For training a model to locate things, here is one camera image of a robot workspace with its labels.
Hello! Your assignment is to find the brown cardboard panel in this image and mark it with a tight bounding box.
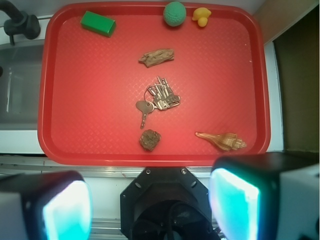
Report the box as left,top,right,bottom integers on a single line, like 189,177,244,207
256,0,320,153

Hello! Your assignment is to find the brown driftwood piece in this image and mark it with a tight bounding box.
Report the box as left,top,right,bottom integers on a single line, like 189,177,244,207
138,48,175,68

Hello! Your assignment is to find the grey sink basin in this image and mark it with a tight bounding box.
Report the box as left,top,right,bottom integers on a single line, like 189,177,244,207
0,40,44,131

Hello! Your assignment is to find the tan spiral seashell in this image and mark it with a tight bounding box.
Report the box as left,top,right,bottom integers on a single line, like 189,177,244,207
195,132,247,152

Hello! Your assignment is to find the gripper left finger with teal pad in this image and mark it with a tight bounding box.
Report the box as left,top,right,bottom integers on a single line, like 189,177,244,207
0,170,93,240

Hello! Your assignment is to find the bunch of metal keys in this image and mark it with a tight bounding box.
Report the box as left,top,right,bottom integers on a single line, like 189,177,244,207
135,76,181,129

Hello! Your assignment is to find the yellow rubber duck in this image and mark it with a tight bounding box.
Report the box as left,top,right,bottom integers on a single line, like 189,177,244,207
191,7,212,28

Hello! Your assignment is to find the grey sink faucet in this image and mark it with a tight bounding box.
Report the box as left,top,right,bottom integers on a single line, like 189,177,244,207
0,0,41,46

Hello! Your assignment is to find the green textured ball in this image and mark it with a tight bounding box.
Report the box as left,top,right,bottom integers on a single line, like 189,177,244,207
163,1,187,27

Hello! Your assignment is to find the red plastic tray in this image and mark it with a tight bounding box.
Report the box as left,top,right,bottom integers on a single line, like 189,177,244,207
37,2,271,167

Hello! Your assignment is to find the brown rough rock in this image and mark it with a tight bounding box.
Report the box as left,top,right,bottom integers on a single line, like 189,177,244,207
139,129,162,152

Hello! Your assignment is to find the green rectangular block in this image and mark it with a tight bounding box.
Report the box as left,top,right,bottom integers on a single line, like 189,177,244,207
80,11,116,38

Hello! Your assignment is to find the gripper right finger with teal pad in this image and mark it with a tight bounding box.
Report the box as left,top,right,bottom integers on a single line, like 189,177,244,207
208,152,320,240

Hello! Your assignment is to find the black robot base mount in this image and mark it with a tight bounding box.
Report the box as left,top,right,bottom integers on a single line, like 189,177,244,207
120,167,220,240

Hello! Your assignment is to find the aluminium rail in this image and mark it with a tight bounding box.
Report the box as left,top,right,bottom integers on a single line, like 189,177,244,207
0,155,218,179

